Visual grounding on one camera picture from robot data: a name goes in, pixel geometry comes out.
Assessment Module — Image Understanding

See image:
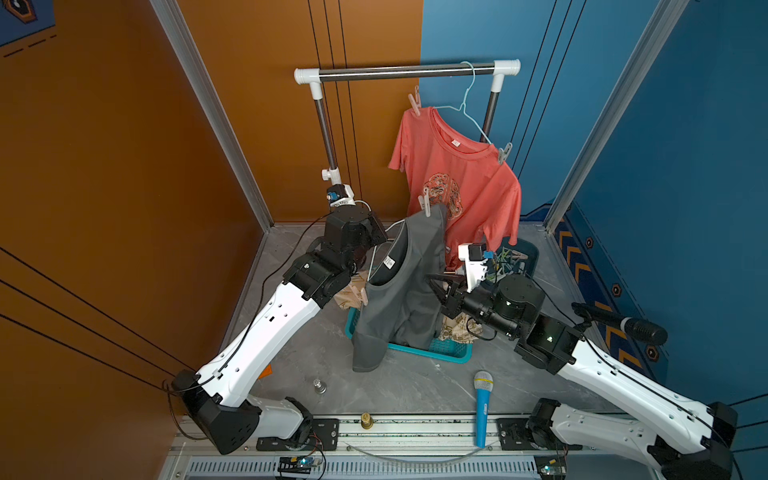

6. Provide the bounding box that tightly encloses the left green circuit board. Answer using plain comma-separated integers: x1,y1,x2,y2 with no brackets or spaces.
276,456,324,479

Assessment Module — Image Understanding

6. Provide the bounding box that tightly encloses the beige patterned cloth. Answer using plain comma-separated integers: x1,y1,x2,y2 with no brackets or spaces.
334,270,483,344

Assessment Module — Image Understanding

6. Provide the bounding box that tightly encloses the grey clothespin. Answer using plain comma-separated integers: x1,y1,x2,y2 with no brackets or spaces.
498,142,514,165

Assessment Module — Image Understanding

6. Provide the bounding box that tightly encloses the green circuit board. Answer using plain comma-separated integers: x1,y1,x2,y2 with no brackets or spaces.
276,456,324,479
534,456,567,480

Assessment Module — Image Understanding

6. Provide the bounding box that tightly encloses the aluminium front rail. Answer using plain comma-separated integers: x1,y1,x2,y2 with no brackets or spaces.
167,412,673,457

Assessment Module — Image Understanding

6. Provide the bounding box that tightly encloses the dark teal clothespin bin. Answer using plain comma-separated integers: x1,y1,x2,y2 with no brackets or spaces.
482,239,539,287

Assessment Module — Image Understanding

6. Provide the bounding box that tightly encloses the grey garment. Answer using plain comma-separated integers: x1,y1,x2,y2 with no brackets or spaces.
352,204,448,373

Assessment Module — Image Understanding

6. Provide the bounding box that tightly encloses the blue toy microphone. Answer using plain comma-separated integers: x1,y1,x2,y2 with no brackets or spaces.
473,371,494,449

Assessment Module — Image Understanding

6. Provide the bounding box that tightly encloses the white clothespin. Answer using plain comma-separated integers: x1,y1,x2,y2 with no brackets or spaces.
417,187,431,218

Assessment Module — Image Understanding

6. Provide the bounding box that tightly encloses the metal clothes drying rack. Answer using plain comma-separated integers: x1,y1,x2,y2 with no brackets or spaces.
293,59,522,195

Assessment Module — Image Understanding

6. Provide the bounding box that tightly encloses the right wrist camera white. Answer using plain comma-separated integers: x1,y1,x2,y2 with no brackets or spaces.
458,243,493,293

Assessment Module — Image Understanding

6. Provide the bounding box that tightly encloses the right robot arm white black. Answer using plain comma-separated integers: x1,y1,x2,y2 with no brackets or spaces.
427,274,742,479

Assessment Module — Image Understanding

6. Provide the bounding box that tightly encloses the teal plastic laundry basket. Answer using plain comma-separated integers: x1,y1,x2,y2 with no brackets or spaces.
345,308,473,364

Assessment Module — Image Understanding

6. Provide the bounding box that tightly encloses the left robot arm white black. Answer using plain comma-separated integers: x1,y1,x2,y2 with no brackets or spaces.
168,203,387,455

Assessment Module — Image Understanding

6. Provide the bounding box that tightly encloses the white wire hanger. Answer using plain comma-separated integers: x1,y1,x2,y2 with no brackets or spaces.
354,200,405,282

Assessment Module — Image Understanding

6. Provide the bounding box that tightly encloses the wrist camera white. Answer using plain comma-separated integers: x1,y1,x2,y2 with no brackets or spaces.
458,243,493,293
327,184,355,209

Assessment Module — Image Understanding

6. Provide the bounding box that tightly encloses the small brass weight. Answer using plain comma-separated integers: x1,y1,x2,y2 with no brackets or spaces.
360,412,374,430

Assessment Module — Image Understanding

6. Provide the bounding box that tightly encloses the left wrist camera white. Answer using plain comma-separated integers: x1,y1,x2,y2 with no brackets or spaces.
327,184,355,209

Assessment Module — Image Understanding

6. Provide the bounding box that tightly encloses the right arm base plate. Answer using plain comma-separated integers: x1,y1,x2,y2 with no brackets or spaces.
495,417,584,451

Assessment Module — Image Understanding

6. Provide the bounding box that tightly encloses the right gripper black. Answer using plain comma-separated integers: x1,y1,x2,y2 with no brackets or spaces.
424,274,521,342

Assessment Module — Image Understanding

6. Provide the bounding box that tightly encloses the right green circuit board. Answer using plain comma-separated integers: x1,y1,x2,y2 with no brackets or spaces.
534,456,567,480

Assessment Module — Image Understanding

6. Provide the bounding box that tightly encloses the red t-shirt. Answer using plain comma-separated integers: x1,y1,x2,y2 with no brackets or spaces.
389,107,522,270

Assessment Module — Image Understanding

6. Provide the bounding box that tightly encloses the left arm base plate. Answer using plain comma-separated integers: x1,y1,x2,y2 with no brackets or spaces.
256,418,340,452

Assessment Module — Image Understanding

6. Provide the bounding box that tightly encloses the light green wire hanger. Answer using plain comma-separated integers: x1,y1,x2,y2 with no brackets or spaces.
434,60,492,144

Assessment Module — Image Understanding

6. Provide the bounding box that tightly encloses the pink clothespin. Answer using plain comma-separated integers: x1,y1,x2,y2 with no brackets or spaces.
407,85,422,117

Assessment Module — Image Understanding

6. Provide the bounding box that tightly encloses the orange rectangular tag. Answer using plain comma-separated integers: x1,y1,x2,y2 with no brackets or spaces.
258,364,273,380

